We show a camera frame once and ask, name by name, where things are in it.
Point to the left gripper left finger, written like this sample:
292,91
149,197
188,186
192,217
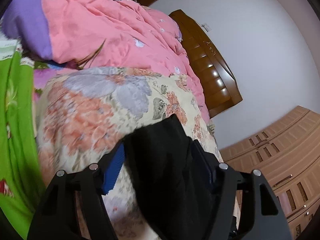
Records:
71,195

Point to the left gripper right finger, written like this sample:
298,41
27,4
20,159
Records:
241,205

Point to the black pants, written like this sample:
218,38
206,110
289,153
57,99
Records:
170,179

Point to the green floral fabric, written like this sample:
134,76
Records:
21,182

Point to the wooden wardrobe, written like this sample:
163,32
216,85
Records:
287,153

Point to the floral bed sheet mattress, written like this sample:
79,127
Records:
81,116

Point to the pink quilt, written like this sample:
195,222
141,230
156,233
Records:
102,33

